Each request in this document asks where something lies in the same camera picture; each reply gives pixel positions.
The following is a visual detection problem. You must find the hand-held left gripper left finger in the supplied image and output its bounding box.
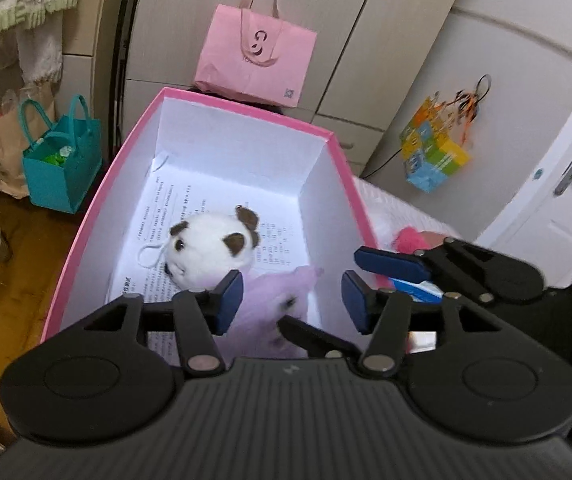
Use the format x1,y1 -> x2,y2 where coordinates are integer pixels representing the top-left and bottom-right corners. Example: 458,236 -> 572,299
73,270 -> 244,377

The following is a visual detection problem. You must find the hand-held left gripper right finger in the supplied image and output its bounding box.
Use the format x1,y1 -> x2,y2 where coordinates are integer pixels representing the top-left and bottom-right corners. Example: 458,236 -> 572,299
341,270 -> 507,377

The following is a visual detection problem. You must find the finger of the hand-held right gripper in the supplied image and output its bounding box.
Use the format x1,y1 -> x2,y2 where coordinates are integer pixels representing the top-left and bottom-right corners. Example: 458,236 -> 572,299
277,313 -> 363,361
355,236 -> 497,306

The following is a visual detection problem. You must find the purple plush toy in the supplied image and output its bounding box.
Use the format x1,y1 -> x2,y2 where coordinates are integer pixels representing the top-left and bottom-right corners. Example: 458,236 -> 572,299
216,265 -> 324,361

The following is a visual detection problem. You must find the white brown panda plush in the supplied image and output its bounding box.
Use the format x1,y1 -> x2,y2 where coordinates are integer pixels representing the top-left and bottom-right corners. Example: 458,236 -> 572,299
138,207 -> 262,293

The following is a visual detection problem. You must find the pink cardboard box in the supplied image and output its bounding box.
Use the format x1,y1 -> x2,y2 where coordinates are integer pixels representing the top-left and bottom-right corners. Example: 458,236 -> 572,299
40,86 -> 397,361

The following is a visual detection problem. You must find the pink fluffy plush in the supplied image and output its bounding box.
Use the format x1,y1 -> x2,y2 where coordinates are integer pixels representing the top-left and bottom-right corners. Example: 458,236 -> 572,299
391,226 -> 424,256

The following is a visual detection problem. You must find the printed paper sheet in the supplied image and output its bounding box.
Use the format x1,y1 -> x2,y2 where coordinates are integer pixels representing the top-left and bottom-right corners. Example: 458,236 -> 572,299
108,172 -> 312,361

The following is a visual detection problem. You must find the colourful checked gift bag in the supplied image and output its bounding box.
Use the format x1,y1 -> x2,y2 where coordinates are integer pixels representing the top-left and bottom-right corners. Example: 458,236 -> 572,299
398,91 -> 471,194

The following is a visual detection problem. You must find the white door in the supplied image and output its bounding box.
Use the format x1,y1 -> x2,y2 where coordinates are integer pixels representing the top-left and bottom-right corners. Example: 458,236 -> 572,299
476,72 -> 572,288

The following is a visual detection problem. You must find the orange ribbon bundle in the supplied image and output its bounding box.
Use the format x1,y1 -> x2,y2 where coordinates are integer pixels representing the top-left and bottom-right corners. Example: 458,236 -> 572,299
453,74 -> 493,147

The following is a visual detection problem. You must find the teal handbag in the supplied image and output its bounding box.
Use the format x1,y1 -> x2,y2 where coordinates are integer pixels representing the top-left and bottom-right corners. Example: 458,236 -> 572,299
18,94 -> 103,214

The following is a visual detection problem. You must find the pink tote bag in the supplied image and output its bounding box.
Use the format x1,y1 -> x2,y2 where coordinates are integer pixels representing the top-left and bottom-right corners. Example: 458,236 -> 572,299
194,0 -> 318,109

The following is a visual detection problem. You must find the beige wardrobe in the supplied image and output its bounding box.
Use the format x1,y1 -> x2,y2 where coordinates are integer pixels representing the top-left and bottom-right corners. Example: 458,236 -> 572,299
63,0 -> 572,181

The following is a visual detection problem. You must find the black clothes rack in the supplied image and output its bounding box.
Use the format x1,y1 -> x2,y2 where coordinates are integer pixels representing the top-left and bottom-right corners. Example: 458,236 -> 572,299
108,0 -> 149,156

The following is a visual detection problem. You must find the brown paper bag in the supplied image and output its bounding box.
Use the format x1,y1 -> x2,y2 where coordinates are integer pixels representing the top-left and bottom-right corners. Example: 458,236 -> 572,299
0,102 -> 34,198

